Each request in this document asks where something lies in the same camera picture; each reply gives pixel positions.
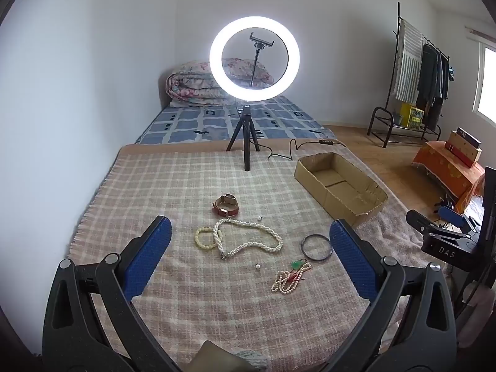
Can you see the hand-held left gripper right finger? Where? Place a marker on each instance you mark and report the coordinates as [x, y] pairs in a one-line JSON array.
[[352, 255]]

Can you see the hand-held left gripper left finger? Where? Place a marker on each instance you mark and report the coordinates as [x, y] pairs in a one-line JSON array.
[[149, 255]]

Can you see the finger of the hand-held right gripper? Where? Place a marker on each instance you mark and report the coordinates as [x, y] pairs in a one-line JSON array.
[[453, 216], [426, 223]]

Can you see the dark metal bangle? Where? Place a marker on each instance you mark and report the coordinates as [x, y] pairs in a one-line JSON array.
[[303, 248]]

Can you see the cardboard box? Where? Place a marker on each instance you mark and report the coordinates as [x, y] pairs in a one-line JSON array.
[[348, 190]]

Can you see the thin pearl strand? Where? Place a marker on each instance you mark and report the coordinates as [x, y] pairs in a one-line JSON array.
[[285, 285]]

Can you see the person's right forearm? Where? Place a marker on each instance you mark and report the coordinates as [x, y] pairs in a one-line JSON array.
[[480, 314]]

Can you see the orange cloth covered table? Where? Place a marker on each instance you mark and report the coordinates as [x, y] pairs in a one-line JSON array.
[[445, 170]]

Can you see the brown box with dark lid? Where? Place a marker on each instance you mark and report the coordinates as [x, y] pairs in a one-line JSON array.
[[463, 149]]

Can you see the pink checked blanket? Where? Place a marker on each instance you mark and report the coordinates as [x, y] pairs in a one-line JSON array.
[[174, 186]]

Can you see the yellow box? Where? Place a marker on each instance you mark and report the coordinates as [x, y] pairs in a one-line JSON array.
[[411, 115]]

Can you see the olive brown pouch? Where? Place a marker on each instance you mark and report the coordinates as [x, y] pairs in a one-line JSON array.
[[217, 358]]

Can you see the window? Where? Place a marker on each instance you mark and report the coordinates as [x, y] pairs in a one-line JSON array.
[[488, 85]]

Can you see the blue patterned bed sheet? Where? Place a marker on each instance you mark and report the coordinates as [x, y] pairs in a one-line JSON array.
[[193, 124]]

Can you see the dark hanging clothes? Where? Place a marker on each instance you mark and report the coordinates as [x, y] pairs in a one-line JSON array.
[[432, 77]]

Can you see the grey knitted cloth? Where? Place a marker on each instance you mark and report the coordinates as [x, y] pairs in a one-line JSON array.
[[254, 362]]

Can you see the black tripod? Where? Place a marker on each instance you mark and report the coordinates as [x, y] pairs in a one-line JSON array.
[[246, 135]]

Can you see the black clothes rack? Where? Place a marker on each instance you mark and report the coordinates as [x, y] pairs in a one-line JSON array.
[[395, 66]]

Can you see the striped towel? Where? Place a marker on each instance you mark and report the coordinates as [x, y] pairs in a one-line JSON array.
[[409, 62]]

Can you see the folded floral quilt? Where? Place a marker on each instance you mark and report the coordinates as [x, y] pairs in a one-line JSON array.
[[190, 85]]

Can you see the black phone holder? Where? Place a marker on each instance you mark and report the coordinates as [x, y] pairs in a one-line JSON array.
[[256, 52]]

